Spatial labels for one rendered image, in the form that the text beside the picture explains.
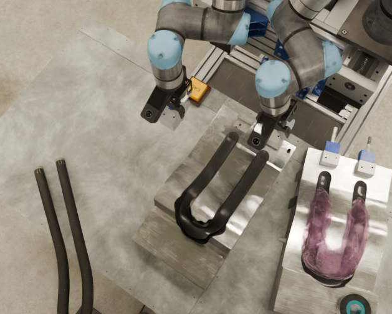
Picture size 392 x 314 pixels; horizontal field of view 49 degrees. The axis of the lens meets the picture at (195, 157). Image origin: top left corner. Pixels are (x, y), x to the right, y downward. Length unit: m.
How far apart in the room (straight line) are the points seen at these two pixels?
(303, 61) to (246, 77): 1.21
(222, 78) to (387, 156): 0.94
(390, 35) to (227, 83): 1.01
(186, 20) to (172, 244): 0.62
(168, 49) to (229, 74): 1.24
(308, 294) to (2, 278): 1.55
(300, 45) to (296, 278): 0.61
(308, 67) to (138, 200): 0.68
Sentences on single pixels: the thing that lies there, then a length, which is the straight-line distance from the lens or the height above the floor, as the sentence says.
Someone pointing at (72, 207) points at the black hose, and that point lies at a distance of 1.34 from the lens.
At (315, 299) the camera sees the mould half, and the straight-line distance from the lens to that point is 1.25.
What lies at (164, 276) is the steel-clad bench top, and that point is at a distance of 1.33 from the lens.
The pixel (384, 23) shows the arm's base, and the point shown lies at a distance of 1.35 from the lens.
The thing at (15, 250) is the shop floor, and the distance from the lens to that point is 2.33.
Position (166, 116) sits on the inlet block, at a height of 0.96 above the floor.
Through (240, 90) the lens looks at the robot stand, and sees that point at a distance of 2.16.
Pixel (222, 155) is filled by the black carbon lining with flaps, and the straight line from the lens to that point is 1.32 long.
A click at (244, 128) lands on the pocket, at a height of 0.86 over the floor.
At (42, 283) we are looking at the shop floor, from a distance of 2.27.
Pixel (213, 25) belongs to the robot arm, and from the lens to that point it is 1.04.
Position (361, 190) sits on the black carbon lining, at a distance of 1.40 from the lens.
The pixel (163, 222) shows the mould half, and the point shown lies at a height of 0.86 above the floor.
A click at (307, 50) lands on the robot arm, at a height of 1.29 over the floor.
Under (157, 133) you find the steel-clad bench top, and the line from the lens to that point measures 1.44.
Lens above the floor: 2.13
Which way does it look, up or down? 71 degrees down
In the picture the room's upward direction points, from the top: 4 degrees counter-clockwise
